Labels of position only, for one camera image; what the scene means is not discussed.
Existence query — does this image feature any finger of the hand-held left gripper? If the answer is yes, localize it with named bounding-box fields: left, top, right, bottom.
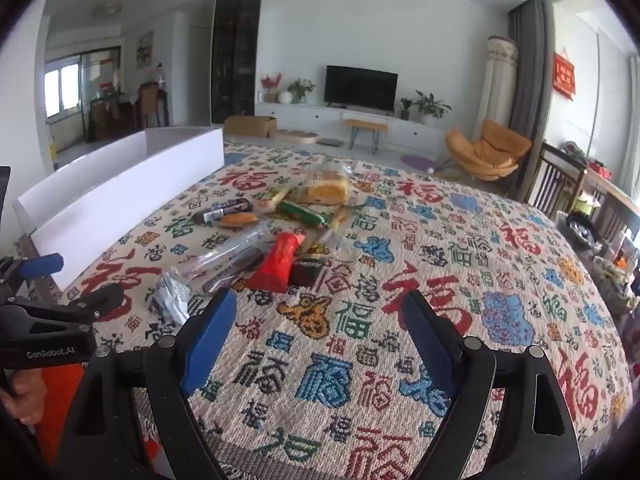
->
left=0, top=284, right=125, bottom=331
left=0, top=252, right=64, bottom=291

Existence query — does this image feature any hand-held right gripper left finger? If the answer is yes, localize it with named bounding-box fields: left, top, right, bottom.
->
left=57, top=287, right=238, bottom=480

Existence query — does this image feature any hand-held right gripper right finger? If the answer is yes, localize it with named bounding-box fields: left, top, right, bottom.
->
left=400, top=287, right=583, bottom=480

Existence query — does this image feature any long brown snack bar packet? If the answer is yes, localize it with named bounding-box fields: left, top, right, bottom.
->
left=200, top=247, right=266, bottom=297

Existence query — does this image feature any white cardboard box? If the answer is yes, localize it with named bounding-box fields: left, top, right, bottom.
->
left=12, top=127, right=226, bottom=291

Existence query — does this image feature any orange sausage packet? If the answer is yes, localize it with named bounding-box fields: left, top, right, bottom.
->
left=217, top=211, right=261, bottom=231

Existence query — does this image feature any dark purple snack bar packet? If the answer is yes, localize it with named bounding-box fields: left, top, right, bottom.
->
left=191, top=198, right=251, bottom=225

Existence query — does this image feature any bread loaf packet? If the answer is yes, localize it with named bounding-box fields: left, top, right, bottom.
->
left=290, top=162, right=361, bottom=207

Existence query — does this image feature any person's left forearm orange sleeve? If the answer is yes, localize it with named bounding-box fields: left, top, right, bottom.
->
left=30, top=362, right=88, bottom=468

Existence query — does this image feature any person's left hand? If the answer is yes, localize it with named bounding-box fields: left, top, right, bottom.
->
left=0, top=367, right=48, bottom=423

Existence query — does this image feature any silver snack packet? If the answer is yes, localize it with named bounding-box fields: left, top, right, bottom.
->
left=147, top=275, right=193, bottom=326

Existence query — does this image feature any clear long snack packet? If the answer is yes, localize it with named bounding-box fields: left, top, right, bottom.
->
left=167, top=220, right=273, bottom=283

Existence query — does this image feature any printed blanket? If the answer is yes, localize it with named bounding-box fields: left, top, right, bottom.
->
left=30, top=140, right=633, bottom=480

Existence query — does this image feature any red snack packet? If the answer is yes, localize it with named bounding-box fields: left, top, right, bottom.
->
left=244, top=232, right=306, bottom=293

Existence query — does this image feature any small black snack packet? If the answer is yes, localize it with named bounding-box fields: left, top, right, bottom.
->
left=289, top=255, right=328, bottom=286

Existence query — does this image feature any clear snack stick packet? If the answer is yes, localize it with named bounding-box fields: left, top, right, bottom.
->
left=320, top=202, right=371, bottom=248

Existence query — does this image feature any green sausage packet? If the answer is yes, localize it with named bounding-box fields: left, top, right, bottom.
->
left=275, top=200, right=328, bottom=226

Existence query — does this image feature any balcony glass door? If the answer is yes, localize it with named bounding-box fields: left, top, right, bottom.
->
left=44, top=46, right=123, bottom=128

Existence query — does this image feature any orange lounge chair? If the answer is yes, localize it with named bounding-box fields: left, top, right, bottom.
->
left=445, top=119, right=533, bottom=182

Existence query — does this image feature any white television cabinet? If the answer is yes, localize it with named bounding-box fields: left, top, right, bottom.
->
left=255, top=101, right=451, bottom=157

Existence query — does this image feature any dark wooden chair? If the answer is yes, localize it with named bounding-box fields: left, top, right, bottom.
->
left=525, top=141, right=588, bottom=221

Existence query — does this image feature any wooden bench with metal legs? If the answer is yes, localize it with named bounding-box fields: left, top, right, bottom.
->
left=344, top=119, right=390, bottom=153

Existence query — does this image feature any brown cardboard box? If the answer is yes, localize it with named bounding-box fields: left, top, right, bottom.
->
left=224, top=115, right=278, bottom=139

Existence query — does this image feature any round wooden platform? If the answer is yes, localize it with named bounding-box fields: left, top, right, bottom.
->
left=272, top=129, right=319, bottom=145

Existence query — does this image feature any large potted plant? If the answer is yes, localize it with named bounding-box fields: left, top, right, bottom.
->
left=414, top=91, right=452, bottom=125

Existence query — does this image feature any cluttered wooden table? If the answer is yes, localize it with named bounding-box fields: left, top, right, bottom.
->
left=555, top=157, right=640, bottom=311

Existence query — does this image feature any black television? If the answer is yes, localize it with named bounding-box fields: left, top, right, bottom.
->
left=324, top=65, right=399, bottom=111

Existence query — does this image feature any covered standing air conditioner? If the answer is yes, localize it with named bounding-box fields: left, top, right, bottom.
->
left=472, top=35, right=518, bottom=133

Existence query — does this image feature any red flower arrangement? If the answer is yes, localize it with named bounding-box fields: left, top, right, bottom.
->
left=261, top=72, right=283, bottom=103

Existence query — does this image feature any green plant in vase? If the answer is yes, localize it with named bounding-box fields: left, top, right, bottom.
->
left=287, top=78, right=316, bottom=105

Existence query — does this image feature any dark glass display cabinet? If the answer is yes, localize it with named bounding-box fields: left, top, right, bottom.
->
left=210, top=0, right=264, bottom=125

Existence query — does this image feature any framed wall picture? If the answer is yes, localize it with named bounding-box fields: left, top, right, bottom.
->
left=136, top=30, right=154, bottom=70

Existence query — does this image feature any red wall hanging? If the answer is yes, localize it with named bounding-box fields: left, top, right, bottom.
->
left=552, top=50, right=577, bottom=101

